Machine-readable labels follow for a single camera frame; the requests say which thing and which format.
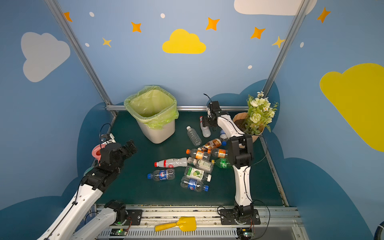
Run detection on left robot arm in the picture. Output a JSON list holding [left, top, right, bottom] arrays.
[[39, 140, 137, 240]]

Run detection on clear bottle white cap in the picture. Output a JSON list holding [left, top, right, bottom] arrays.
[[186, 126, 202, 147]]

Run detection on green plastic bin liner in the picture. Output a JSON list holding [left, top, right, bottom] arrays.
[[124, 86, 179, 130]]

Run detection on white trash bin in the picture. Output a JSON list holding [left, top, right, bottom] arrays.
[[136, 115, 176, 144]]

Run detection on orange label bottle right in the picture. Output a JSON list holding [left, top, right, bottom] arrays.
[[208, 148, 228, 159]]

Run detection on orange cap bottle left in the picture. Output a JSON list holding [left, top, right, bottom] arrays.
[[186, 149, 211, 161]]

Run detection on left controller board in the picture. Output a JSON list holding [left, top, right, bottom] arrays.
[[110, 229, 128, 237]]

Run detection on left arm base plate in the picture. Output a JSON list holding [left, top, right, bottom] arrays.
[[121, 209, 143, 226]]

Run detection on controller board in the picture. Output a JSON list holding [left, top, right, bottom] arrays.
[[236, 228, 255, 240], [110, 229, 128, 237]]

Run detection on pepsi bottle front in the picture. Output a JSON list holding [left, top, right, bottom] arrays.
[[180, 177, 209, 192]]

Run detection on lime label jar bottle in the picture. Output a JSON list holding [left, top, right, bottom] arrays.
[[185, 166, 212, 182]]

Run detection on green plastic bottle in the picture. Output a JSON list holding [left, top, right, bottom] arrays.
[[211, 158, 232, 169]]

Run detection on brown tea bottle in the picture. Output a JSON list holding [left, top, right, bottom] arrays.
[[198, 139, 227, 152]]

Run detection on pepsi bottle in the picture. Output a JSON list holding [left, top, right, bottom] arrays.
[[180, 177, 209, 192], [147, 169, 175, 181]]

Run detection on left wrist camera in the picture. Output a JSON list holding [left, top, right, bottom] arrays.
[[100, 133, 116, 145]]

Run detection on right controller board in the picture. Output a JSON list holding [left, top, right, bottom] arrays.
[[236, 228, 255, 240]]

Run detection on white bottle red cap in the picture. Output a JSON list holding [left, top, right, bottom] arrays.
[[200, 116, 211, 138], [154, 158, 188, 168]]

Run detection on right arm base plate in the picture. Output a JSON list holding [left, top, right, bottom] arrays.
[[218, 209, 261, 225]]

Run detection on yellow plastic shovel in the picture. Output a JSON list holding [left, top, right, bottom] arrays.
[[155, 217, 197, 232]]

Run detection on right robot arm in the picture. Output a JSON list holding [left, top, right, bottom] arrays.
[[203, 101, 254, 223]]

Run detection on small blue label bottle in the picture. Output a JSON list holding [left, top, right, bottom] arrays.
[[220, 130, 229, 142]]

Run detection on pink watering can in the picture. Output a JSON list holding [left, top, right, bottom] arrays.
[[92, 145, 105, 161]]

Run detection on white artificial flowers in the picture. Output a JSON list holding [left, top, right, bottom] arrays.
[[242, 91, 279, 135]]

